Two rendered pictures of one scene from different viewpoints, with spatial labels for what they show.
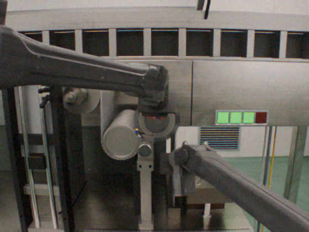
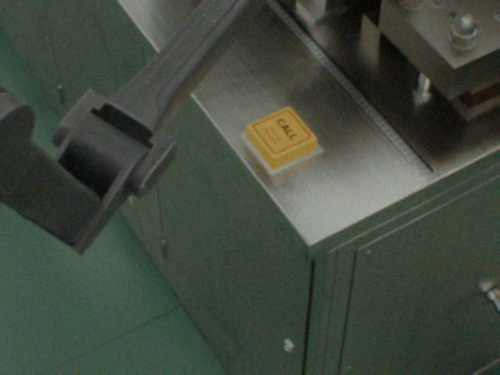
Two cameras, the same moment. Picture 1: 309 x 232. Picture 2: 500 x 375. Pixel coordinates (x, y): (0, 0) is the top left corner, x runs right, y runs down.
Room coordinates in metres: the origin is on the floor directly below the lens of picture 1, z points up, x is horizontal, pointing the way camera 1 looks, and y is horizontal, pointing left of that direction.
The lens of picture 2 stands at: (0.01, -0.94, 2.00)
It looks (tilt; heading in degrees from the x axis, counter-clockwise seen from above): 52 degrees down; 58
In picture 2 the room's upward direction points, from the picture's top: straight up
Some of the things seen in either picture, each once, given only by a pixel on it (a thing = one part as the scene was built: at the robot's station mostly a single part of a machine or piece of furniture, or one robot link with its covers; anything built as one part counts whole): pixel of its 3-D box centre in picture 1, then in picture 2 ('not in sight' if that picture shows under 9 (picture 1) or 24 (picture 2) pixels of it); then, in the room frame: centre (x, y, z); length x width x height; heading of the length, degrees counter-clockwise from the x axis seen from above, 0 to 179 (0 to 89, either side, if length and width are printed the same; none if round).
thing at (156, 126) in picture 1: (156, 120); not in sight; (0.77, -0.01, 1.25); 0.07 x 0.02 x 0.07; 89
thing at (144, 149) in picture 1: (144, 149); not in sight; (0.70, 0.03, 1.18); 0.04 x 0.02 x 0.04; 89
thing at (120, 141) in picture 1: (124, 131); not in sight; (0.91, 0.11, 1.17); 0.26 x 0.12 x 0.12; 179
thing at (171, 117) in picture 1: (156, 112); not in sight; (0.90, -0.01, 1.25); 0.26 x 0.12 x 0.12; 179
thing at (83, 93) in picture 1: (76, 94); not in sight; (0.76, 0.24, 1.33); 0.06 x 0.06 x 0.06; 89
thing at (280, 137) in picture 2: not in sight; (281, 137); (0.55, -0.17, 0.91); 0.07 x 0.07 x 0.02; 89
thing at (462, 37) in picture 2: not in sight; (464, 29); (0.78, -0.24, 1.05); 0.04 x 0.04 x 0.04
